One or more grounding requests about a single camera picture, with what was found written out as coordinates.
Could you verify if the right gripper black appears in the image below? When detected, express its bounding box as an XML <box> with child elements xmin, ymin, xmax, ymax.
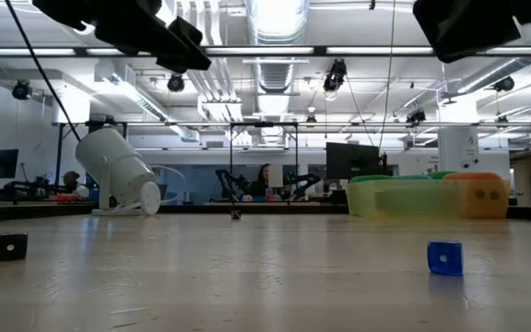
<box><xmin>412</xmin><ymin>0</ymin><xmax>531</xmax><ymax>65</ymax></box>

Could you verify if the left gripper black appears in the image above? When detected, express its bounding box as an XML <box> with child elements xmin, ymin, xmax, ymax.
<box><xmin>32</xmin><ymin>0</ymin><xmax>212</xmax><ymax>74</ymax></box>

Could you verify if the orange foam die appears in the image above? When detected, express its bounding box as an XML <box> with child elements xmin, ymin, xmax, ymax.
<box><xmin>442</xmin><ymin>172</ymin><xmax>510</xmax><ymax>219</ymax></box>

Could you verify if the yellow translucent plastic bin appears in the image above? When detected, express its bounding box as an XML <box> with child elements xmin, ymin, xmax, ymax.
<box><xmin>346</xmin><ymin>177</ymin><xmax>512</xmax><ymax>220</ymax></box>

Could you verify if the small blue die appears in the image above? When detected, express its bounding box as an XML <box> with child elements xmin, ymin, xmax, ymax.
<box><xmin>426</xmin><ymin>240</ymin><xmax>465</xmax><ymax>278</ymax></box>

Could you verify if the white building column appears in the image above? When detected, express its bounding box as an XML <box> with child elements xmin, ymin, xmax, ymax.
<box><xmin>438</xmin><ymin>99</ymin><xmax>481</xmax><ymax>175</ymax></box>

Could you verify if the black overhead beam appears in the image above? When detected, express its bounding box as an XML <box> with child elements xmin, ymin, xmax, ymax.
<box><xmin>0</xmin><ymin>44</ymin><xmax>531</xmax><ymax>59</ymax></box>

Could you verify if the person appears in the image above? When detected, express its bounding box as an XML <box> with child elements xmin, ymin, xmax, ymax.
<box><xmin>62</xmin><ymin>171</ymin><xmax>82</xmax><ymax>190</ymax></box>
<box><xmin>249</xmin><ymin>163</ymin><xmax>271</xmax><ymax>197</ymax></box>

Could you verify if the black computer monitor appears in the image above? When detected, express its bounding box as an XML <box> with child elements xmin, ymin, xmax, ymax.
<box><xmin>0</xmin><ymin>148</ymin><xmax>20</xmax><ymax>180</ymax></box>
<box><xmin>324</xmin><ymin>141</ymin><xmax>384</xmax><ymax>182</ymax></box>

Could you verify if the white rectangular panel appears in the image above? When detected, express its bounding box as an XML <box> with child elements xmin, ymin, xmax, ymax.
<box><xmin>267</xmin><ymin>164</ymin><xmax>285</xmax><ymax>189</ymax></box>

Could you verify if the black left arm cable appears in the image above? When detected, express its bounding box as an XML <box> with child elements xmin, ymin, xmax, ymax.
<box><xmin>5</xmin><ymin>0</ymin><xmax>82</xmax><ymax>142</ymax></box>

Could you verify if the white cylindrical camera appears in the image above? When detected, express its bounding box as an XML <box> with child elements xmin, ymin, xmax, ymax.
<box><xmin>75</xmin><ymin>127</ymin><xmax>162</xmax><ymax>217</ymax></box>

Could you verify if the silver ceiling air duct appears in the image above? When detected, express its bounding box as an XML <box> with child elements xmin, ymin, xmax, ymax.
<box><xmin>245</xmin><ymin>0</ymin><xmax>312</xmax><ymax>93</ymax></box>

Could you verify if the black background rig frame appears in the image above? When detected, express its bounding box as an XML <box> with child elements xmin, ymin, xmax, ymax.
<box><xmin>53</xmin><ymin>119</ymin><xmax>531</xmax><ymax>207</ymax></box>

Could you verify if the black aluminium table frame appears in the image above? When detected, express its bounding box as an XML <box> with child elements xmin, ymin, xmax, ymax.
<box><xmin>0</xmin><ymin>201</ymin><xmax>531</xmax><ymax>223</ymax></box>

